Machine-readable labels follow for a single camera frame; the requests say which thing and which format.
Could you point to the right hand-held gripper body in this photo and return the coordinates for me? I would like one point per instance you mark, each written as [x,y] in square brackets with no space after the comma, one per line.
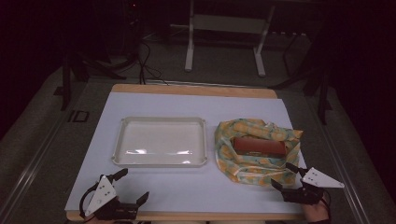
[303,194]

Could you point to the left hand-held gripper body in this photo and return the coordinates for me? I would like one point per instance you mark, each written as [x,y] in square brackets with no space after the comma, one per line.
[101,193]

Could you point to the yellow green patterned cloth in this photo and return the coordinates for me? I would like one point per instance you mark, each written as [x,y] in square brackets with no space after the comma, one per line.
[249,171]

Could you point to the person's right hand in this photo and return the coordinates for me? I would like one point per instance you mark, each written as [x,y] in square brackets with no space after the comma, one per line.
[316,213]

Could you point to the person's left hand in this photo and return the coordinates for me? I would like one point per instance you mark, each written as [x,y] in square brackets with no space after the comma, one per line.
[93,220]

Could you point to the white table sheet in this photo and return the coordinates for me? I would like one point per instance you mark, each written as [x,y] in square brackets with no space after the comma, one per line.
[174,186]

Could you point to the red brown rectangular box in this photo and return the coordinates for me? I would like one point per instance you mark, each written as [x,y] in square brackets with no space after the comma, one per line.
[259,146]

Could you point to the white plastic tray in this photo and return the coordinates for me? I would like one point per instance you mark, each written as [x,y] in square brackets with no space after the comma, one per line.
[160,143]

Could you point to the black floor socket plate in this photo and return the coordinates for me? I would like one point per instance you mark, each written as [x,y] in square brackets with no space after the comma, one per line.
[78,116]

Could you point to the black stand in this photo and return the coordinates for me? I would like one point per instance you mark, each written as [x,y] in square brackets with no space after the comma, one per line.
[66,81]
[323,93]

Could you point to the wooden table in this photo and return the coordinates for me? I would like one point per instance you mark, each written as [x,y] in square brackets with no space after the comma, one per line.
[193,90]

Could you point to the white metal stand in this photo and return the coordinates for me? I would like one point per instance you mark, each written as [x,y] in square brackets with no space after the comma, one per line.
[229,24]

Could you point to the metal floor rail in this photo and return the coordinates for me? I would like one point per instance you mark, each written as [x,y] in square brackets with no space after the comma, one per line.
[342,161]
[28,174]

